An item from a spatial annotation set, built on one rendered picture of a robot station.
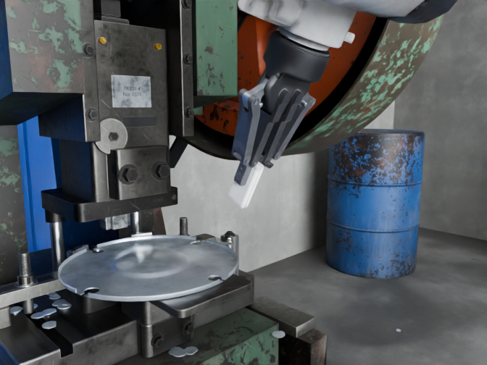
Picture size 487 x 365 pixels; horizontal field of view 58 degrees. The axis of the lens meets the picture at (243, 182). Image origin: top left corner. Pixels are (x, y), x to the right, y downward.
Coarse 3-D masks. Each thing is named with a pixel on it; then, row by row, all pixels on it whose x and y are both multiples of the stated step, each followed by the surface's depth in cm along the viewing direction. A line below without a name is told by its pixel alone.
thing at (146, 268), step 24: (120, 240) 86; (144, 240) 87; (168, 240) 87; (192, 240) 87; (72, 264) 74; (96, 264) 74; (120, 264) 72; (144, 264) 72; (168, 264) 72; (192, 264) 74; (216, 264) 74; (72, 288) 63; (96, 288) 64; (120, 288) 64; (144, 288) 64; (168, 288) 64; (192, 288) 64
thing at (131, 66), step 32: (96, 32) 67; (128, 32) 71; (160, 32) 75; (128, 64) 71; (160, 64) 75; (128, 96) 72; (160, 96) 76; (128, 128) 73; (160, 128) 77; (64, 160) 76; (96, 160) 70; (128, 160) 70; (160, 160) 74; (64, 192) 78; (96, 192) 70; (128, 192) 71; (160, 192) 75
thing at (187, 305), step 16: (208, 288) 64; (224, 288) 64; (240, 288) 65; (128, 304) 71; (144, 304) 68; (160, 304) 60; (176, 304) 59; (192, 304) 59; (208, 304) 61; (144, 320) 69; (160, 320) 70; (176, 320) 73; (192, 320) 75; (144, 336) 69; (160, 336) 70; (176, 336) 73; (192, 336) 76; (144, 352) 70; (160, 352) 71
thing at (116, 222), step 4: (116, 216) 80; (120, 216) 80; (124, 216) 81; (128, 216) 82; (100, 220) 81; (104, 220) 80; (108, 220) 80; (112, 220) 80; (116, 220) 80; (120, 220) 80; (124, 220) 81; (128, 220) 83; (100, 224) 81; (104, 224) 80; (108, 224) 80; (112, 224) 80; (116, 224) 80; (120, 224) 81; (124, 224) 81; (128, 224) 83; (104, 228) 80; (108, 228) 80; (112, 228) 80; (116, 228) 80
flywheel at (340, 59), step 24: (264, 24) 98; (360, 24) 78; (384, 24) 78; (240, 48) 104; (264, 48) 102; (336, 48) 82; (360, 48) 78; (240, 72) 105; (336, 72) 82; (312, 96) 87; (336, 96) 86; (216, 120) 108; (312, 120) 93
